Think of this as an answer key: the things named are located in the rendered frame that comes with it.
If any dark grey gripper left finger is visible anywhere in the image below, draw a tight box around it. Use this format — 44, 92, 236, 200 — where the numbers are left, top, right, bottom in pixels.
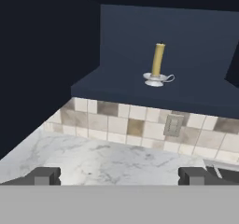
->
0, 166, 62, 187

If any grey wall outlet plate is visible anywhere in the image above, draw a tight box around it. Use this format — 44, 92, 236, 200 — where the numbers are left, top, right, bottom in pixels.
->
163, 114, 185, 138

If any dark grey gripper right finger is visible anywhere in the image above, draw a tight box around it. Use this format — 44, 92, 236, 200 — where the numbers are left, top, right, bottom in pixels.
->
177, 166, 239, 187

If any dark navy open wall cabinet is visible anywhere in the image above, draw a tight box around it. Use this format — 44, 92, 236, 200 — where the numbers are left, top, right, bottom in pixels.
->
70, 0, 239, 120

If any dark navy cabinet door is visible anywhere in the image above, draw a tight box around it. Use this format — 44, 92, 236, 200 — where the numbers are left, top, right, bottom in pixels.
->
0, 0, 103, 161
224, 40, 239, 90

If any yellow candle in white holder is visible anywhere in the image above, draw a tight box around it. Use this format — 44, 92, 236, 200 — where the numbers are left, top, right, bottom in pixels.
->
142, 42, 176, 88

